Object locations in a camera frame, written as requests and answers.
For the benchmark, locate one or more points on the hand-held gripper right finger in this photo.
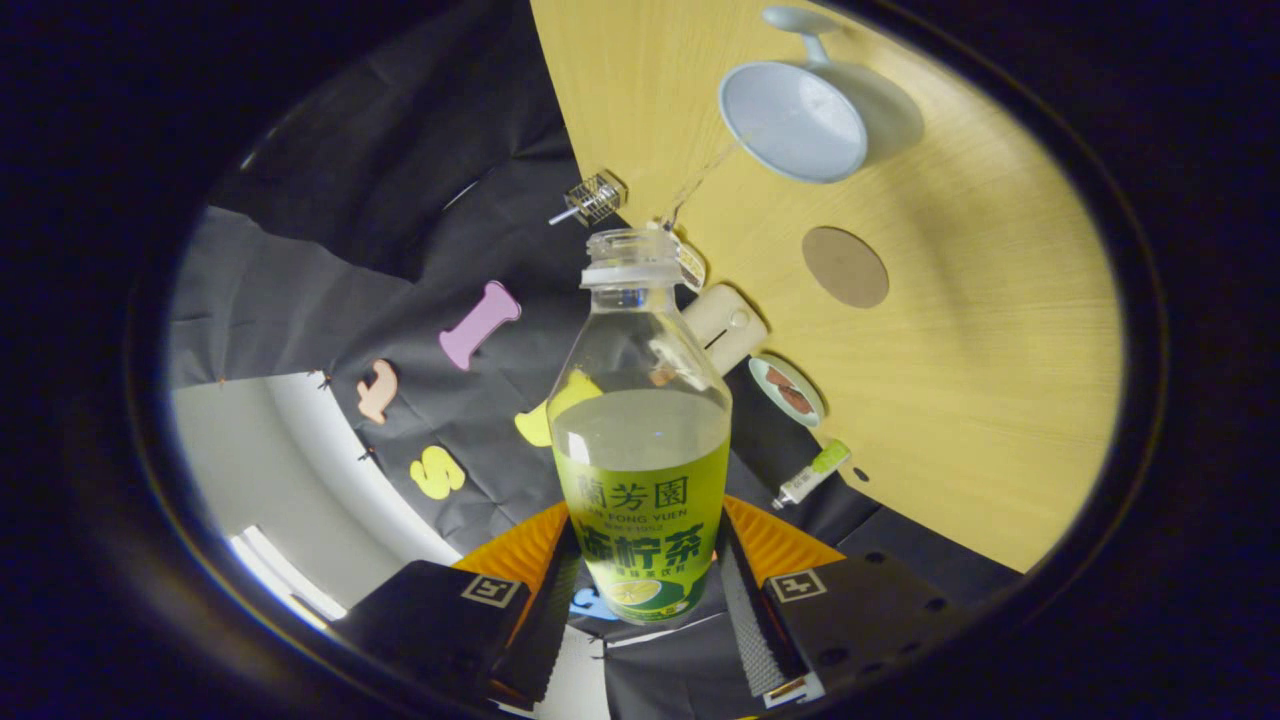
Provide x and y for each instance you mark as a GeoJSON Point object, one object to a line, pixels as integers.
{"type": "Point", "coordinates": [745, 630]}

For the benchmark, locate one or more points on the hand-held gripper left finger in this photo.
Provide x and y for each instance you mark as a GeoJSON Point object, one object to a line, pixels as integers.
{"type": "Point", "coordinates": [550, 620]}

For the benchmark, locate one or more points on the green label juice bottle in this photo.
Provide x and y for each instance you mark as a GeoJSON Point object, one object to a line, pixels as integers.
{"type": "Point", "coordinates": [640, 500]}

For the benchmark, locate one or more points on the round brown coaster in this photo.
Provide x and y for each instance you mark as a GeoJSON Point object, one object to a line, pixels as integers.
{"type": "Point", "coordinates": [845, 268]}

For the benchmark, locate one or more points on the pale blue cup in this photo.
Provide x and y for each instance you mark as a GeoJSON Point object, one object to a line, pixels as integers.
{"type": "Point", "coordinates": [790, 120]}

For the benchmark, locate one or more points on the small white green bottle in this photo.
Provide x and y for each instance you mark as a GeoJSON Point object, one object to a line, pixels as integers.
{"type": "Point", "coordinates": [810, 475]}

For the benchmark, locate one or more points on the brown meat slice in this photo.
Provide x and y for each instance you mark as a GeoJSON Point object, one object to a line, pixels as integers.
{"type": "Point", "coordinates": [797, 401]}
{"type": "Point", "coordinates": [778, 378]}

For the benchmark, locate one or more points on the pale green plate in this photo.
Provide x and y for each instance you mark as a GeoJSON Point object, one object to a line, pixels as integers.
{"type": "Point", "coordinates": [757, 372]}

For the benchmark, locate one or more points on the ceiling light panel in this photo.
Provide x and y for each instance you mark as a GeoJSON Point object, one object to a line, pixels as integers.
{"type": "Point", "coordinates": [285, 575]}

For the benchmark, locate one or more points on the white toaster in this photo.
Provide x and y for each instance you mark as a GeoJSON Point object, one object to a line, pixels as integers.
{"type": "Point", "coordinates": [725, 325]}

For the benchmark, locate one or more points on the wooden table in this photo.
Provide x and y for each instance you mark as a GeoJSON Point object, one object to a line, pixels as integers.
{"type": "Point", "coordinates": [980, 400]}

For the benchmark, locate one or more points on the white food tray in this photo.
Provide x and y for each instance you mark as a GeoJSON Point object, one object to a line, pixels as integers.
{"type": "Point", "coordinates": [692, 268]}

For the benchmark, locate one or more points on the white straw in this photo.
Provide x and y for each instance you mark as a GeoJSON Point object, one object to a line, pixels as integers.
{"type": "Point", "coordinates": [562, 215]}

